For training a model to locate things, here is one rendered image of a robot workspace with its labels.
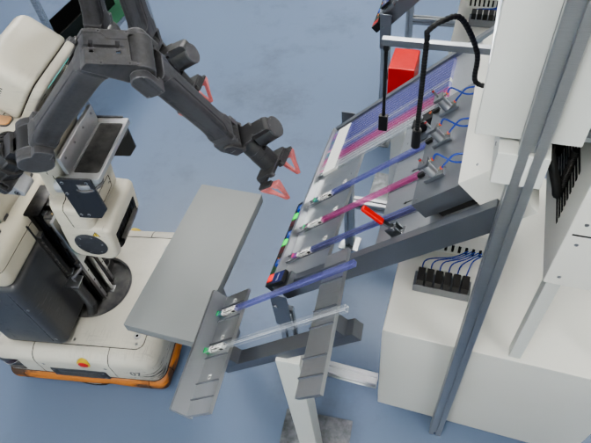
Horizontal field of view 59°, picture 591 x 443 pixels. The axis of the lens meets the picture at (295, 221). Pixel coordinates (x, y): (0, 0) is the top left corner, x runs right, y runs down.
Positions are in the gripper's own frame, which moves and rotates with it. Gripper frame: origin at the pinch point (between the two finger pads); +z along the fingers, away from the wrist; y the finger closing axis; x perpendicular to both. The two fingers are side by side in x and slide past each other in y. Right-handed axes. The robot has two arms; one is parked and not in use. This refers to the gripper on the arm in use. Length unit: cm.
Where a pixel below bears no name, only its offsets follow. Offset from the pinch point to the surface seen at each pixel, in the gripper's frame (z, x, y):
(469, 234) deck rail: 12, -49, -22
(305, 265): 15.2, 1.4, -17.0
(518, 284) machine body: 64, -35, 2
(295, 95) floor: 43, 103, 149
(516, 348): 59, -38, -22
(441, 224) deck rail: 8, -45, -21
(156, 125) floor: -2, 162, 106
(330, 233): 14.6, -5.1, -8.0
